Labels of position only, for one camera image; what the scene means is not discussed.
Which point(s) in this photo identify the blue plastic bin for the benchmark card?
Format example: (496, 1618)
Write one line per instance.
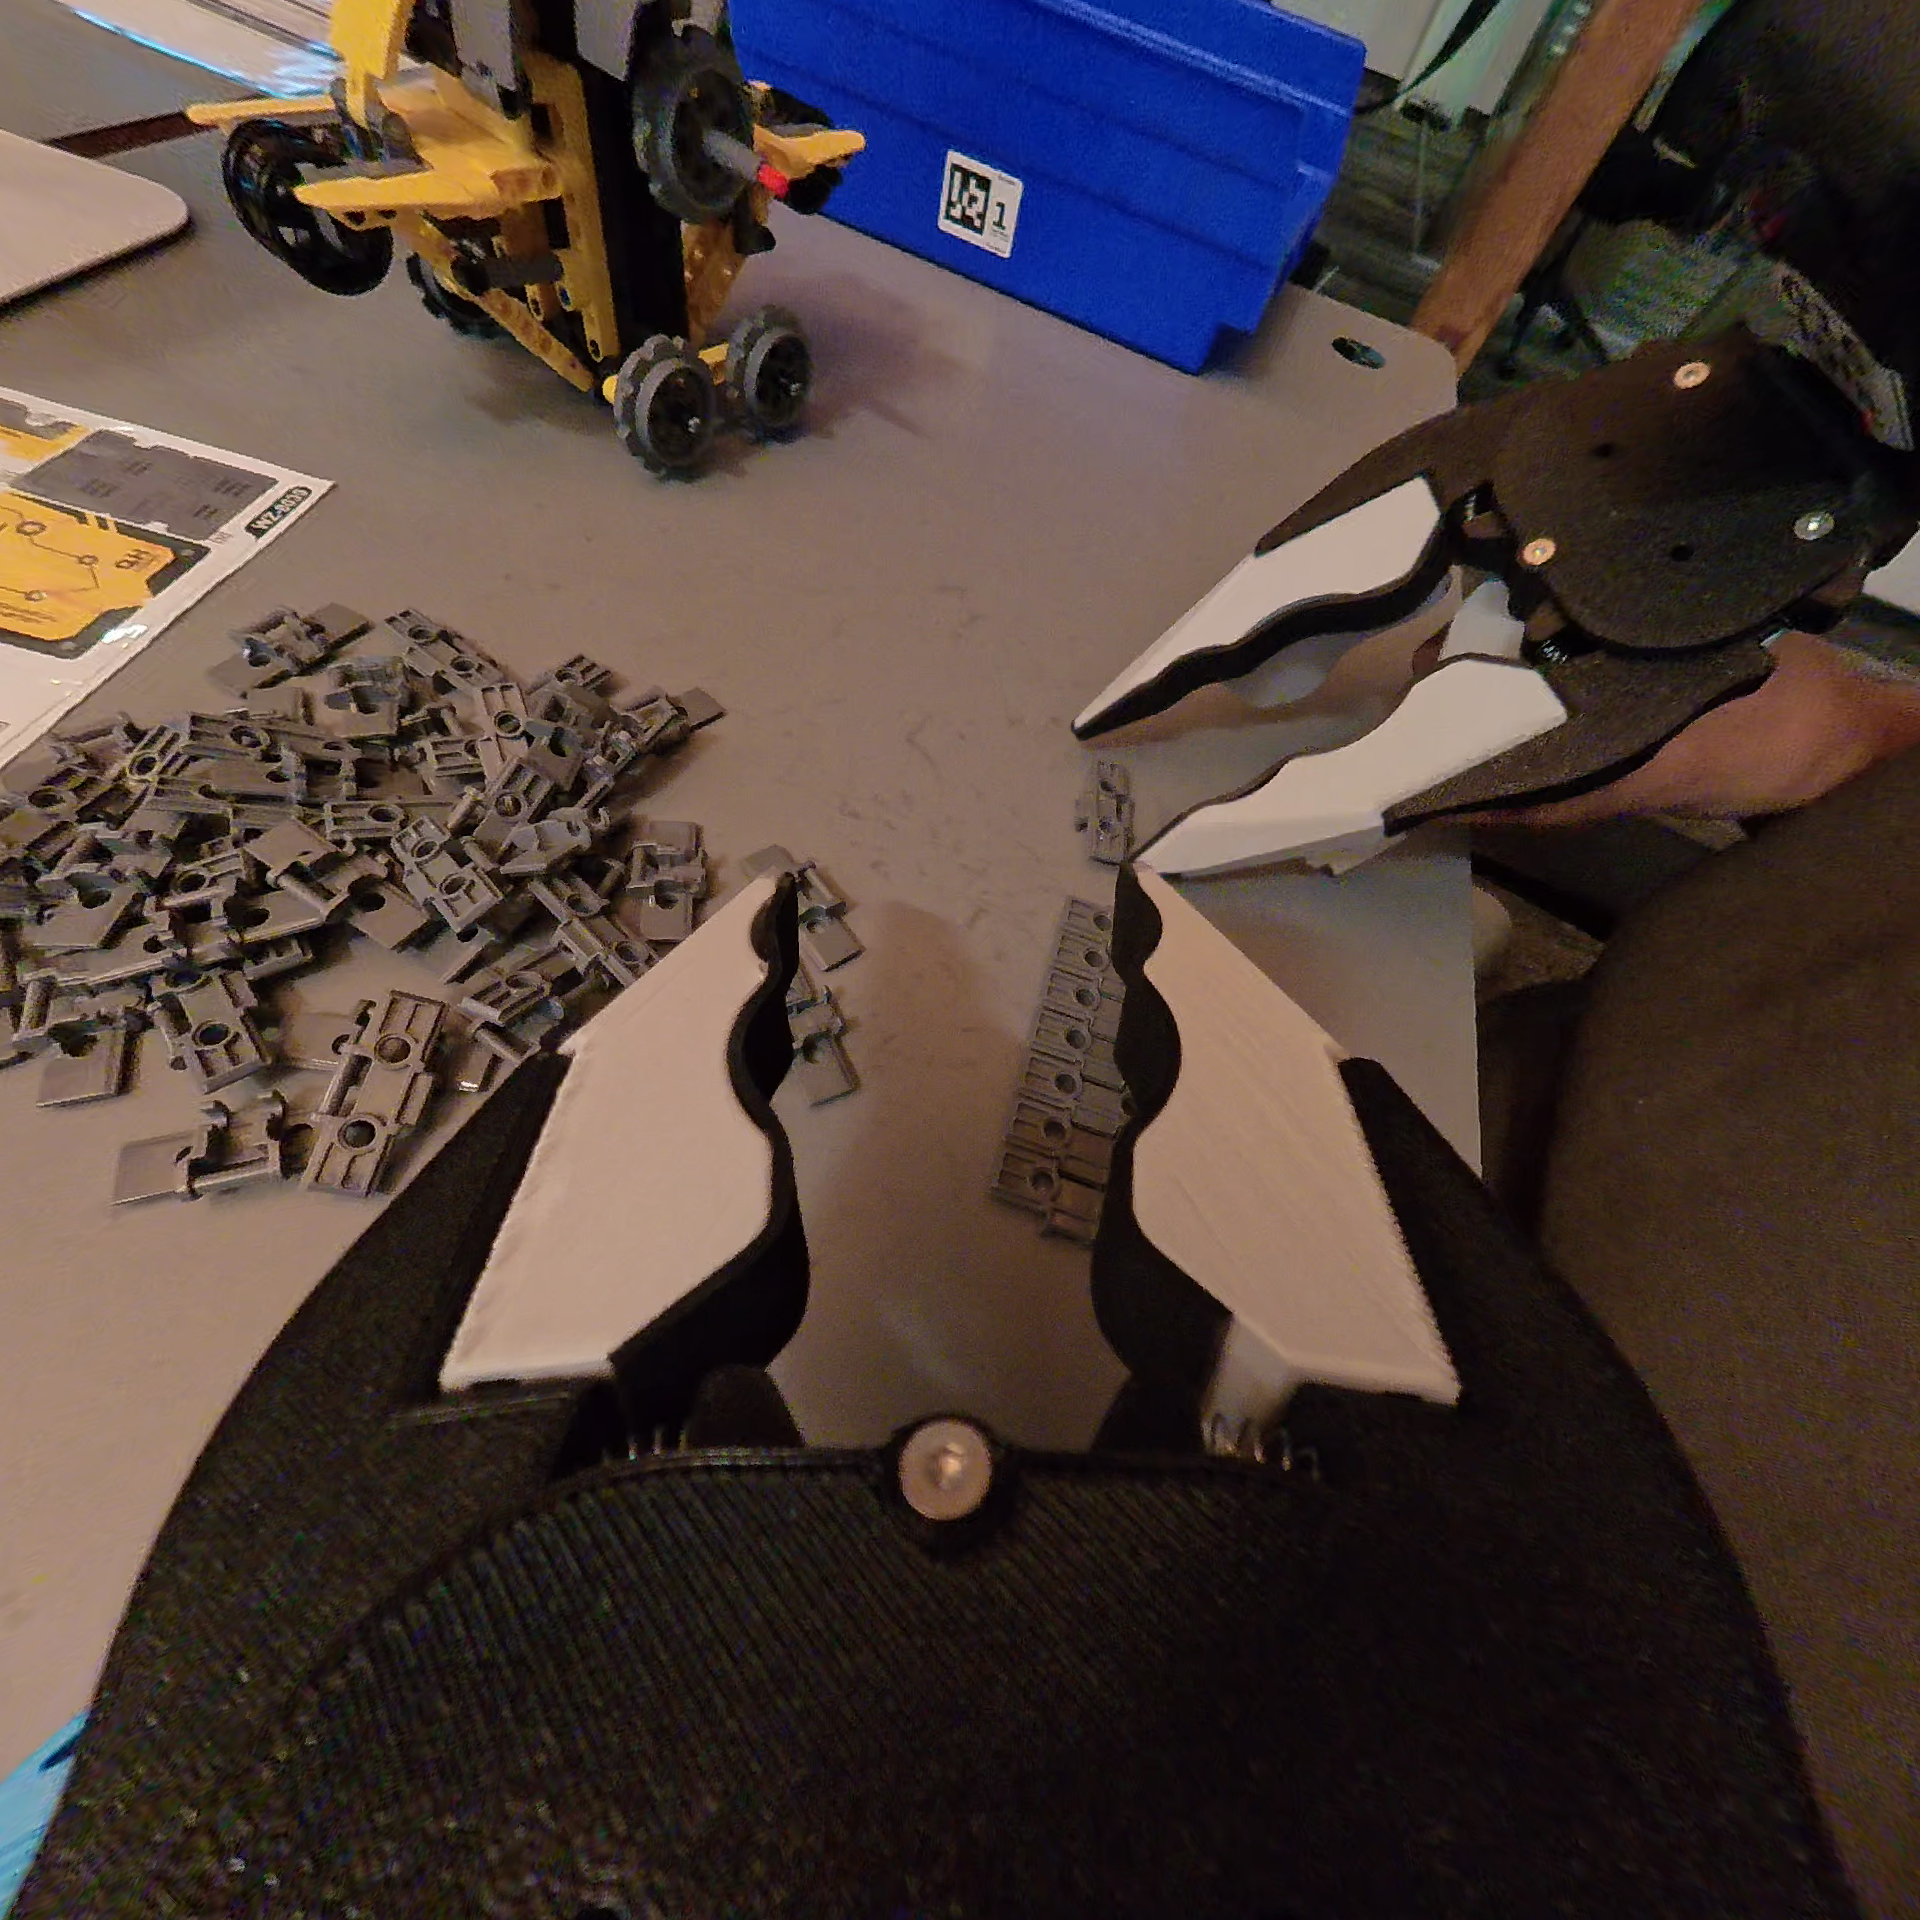
(1140, 151)

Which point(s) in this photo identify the yellow grey sticker sheet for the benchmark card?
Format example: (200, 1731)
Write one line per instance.
(90, 571)

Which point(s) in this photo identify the single grey track link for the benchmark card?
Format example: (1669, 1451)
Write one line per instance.
(1107, 811)

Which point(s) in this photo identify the person's right hand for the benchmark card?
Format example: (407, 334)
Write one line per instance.
(1800, 735)

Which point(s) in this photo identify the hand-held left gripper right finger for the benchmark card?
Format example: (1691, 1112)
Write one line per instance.
(1274, 1201)

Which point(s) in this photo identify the assembled grey track strip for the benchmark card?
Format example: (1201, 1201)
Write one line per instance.
(1059, 1081)

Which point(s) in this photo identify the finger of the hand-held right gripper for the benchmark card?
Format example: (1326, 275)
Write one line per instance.
(1321, 571)
(1394, 764)

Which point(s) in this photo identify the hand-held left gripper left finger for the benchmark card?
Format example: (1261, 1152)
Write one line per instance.
(643, 1201)

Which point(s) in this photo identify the light blue plastic tool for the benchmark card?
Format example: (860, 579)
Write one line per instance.
(30, 1802)

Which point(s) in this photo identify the pile of grey track links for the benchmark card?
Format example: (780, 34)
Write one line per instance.
(376, 842)

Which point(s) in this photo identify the wooden post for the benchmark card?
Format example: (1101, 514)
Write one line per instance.
(1543, 165)

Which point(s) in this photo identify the white desk lamp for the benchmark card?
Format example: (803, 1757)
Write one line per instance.
(74, 211)

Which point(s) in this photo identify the yellow black toy brick vehicle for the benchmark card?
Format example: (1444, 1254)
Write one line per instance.
(569, 224)

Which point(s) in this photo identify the white printed paper sheet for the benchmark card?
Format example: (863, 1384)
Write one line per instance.
(224, 38)

